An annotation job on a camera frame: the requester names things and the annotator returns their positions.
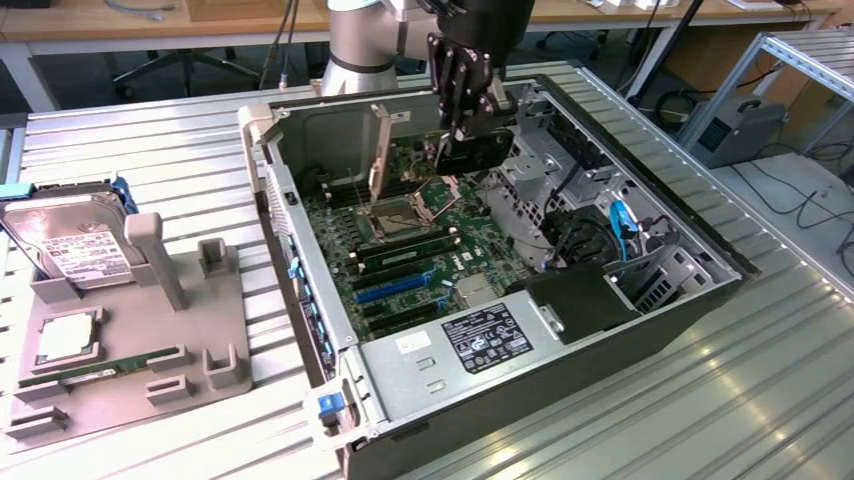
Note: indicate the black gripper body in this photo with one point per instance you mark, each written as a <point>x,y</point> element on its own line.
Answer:
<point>483,25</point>

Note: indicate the graphics card with metal bracket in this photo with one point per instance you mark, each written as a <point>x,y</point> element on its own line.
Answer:
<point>477,152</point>

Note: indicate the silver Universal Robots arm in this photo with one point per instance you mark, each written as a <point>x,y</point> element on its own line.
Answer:
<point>361,40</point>

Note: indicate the silver metal disk bay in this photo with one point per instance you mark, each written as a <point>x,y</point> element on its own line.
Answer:
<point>534,180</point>

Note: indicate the metal socket cover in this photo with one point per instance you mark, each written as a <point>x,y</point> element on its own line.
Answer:
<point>422,205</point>

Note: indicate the thin metal locking lever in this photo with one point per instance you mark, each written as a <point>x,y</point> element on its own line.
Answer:
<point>357,190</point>

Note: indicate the black RAM slot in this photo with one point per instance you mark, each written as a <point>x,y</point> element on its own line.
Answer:
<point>401,249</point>
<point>341,187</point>
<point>342,200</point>
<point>397,242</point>

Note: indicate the black slanted pole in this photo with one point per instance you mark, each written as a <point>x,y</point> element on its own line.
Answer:
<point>669,42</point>

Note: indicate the CPU socket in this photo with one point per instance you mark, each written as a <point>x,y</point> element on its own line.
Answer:
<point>394,220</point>

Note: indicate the green motherboard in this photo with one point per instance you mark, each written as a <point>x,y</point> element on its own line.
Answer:
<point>477,235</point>

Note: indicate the RAM stick with white label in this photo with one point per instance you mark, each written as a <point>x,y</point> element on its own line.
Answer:
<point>407,257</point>

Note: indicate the long black expansion slot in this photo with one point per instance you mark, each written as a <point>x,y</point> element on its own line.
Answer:
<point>401,311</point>
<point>390,277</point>
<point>403,325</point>

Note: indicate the black office chair base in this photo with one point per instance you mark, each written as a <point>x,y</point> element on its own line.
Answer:
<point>189,56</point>

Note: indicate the silver chipset heatsink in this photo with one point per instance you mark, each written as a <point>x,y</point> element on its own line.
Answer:
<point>477,290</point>

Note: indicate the black plastic air shroud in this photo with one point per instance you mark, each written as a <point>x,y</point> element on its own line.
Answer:
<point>574,300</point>

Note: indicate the perforated metal disk bay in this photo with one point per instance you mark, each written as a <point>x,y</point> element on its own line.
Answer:
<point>657,285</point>

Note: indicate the silver power supply unit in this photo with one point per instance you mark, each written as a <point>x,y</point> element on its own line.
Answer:
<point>401,380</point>

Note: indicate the open black PC case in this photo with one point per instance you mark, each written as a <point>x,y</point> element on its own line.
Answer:
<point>534,400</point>

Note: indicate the hard disk with blue rails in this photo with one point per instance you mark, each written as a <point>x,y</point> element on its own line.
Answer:
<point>74,245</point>

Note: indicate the blue case latch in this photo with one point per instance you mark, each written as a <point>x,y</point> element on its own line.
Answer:
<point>330,405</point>

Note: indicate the grey printed parts rack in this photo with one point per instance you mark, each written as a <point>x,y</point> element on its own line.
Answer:
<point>134,340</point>

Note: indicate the silver CPU chip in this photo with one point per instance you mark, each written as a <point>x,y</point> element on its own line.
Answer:
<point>67,337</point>

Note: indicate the green RAM stick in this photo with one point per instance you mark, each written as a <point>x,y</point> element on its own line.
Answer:
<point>87,372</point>

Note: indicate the wooden desk with white frame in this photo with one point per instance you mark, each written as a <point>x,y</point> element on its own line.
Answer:
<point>80,25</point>
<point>567,17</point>

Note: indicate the aluminium profile frame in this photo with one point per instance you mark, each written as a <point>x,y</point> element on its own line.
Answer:
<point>801,55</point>

